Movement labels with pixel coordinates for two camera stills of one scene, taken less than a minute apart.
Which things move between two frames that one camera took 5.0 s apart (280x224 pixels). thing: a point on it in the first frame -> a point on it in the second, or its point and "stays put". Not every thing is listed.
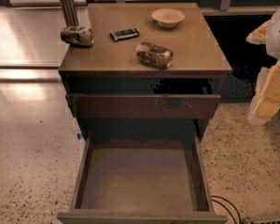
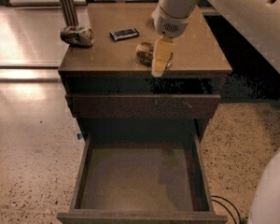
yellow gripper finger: x=272 y=91 -> x=162 y=51
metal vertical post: x=67 y=1 stays put
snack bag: x=154 y=56 stays put
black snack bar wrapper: x=124 y=34 stays put
